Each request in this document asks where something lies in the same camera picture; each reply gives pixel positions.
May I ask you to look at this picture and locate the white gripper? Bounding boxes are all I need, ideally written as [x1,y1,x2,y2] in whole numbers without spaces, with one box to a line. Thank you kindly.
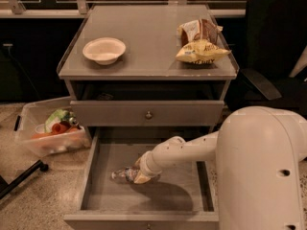
[133,151,160,184]

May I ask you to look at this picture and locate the clear plastic water bottle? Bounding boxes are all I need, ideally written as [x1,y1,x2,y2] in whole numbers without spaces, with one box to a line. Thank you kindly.
[110,166,161,184]

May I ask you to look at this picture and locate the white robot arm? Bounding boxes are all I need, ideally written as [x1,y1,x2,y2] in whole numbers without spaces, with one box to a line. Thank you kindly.
[134,106,307,230]

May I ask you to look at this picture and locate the open grey bottom drawer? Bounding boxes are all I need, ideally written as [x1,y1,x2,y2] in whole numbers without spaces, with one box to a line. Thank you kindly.
[64,127,219,230]

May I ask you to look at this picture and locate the closed grey upper drawer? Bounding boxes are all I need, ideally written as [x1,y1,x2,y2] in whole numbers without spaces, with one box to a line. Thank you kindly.
[70,101,224,127]

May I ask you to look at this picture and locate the grey drawer cabinet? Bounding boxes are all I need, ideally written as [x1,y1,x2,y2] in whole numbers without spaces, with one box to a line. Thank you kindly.
[59,5,238,134]

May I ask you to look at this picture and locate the orange items in bin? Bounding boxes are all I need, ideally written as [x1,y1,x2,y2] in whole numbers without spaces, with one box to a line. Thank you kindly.
[32,122,80,139]

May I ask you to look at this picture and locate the green white bag in bin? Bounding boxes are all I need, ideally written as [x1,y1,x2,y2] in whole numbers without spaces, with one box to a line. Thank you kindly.
[44,109,77,132]

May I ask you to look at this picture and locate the clear plastic storage bin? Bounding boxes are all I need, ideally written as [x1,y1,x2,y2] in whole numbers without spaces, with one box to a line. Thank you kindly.
[15,97,90,157]

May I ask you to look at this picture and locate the white paper bowl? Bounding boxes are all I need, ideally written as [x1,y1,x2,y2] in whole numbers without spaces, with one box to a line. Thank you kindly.
[83,37,126,65]

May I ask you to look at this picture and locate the black chair leg with caster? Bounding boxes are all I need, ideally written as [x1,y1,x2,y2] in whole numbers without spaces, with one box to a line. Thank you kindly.
[0,160,49,199]

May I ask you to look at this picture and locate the yellow chip bag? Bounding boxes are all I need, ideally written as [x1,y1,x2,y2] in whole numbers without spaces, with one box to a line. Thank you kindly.
[176,39,230,64]

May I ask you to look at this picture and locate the brown white snack bag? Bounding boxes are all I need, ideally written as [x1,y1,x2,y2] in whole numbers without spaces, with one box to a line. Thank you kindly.
[177,19,223,46]

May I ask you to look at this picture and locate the black office chair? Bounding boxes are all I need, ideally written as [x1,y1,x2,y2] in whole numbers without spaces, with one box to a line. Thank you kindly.
[225,0,307,117]

